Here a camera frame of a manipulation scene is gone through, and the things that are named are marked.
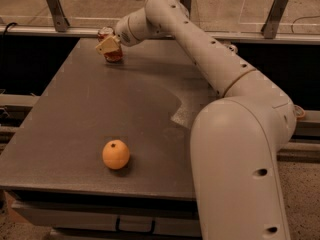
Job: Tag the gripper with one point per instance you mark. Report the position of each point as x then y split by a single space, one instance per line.
122 32

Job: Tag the red coke can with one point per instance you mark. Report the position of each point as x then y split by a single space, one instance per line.
112 57

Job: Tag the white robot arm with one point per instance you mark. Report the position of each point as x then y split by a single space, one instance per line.
235 139

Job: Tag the orange fruit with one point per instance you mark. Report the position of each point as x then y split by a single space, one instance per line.
115 154

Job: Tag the grey cabinet drawer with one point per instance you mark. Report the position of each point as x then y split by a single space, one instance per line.
94 222

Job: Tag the left metal railing bracket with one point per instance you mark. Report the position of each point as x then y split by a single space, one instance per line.
60 21

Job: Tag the right metal railing bracket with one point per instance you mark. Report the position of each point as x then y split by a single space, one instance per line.
271 25

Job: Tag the black drawer handle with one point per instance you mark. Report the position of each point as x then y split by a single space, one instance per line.
132 224

